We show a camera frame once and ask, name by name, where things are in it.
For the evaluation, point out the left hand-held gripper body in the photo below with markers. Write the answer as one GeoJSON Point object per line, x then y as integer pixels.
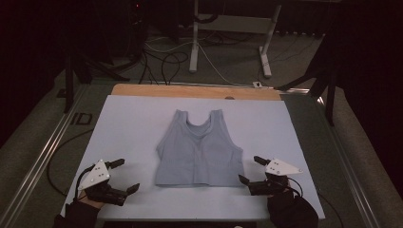
{"type": "Point", "coordinates": [98, 175]}

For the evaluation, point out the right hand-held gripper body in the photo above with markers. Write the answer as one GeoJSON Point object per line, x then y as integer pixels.
{"type": "Point", "coordinates": [278, 169]}

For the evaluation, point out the grey-blue tank top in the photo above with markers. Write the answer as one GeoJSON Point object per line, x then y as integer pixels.
{"type": "Point", "coordinates": [199, 158]}

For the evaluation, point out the person's left hand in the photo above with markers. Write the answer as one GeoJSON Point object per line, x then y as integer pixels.
{"type": "Point", "coordinates": [90, 202]}

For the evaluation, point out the person's right hand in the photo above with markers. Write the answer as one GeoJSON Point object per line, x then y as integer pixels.
{"type": "Point", "coordinates": [285, 204]}

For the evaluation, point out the pale blue table mat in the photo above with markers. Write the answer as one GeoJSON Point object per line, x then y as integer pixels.
{"type": "Point", "coordinates": [126, 126]}

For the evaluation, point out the white plug adapter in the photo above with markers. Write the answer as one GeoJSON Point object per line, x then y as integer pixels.
{"type": "Point", "coordinates": [257, 84]}

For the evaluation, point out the black tripod stand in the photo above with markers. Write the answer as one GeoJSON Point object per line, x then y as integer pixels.
{"type": "Point", "coordinates": [330, 95]}
{"type": "Point", "coordinates": [68, 82]}

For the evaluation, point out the dark computer tower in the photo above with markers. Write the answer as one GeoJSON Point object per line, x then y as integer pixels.
{"type": "Point", "coordinates": [137, 28]}

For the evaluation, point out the aluminium floor rail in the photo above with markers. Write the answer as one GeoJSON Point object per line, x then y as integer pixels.
{"type": "Point", "coordinates": [348, 177]}
{"type": "Point", "coordinates": [41, 161]}

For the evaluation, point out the white desk frame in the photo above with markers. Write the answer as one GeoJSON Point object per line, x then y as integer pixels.
{"type": "Point", "coordinates": [234, 24]}

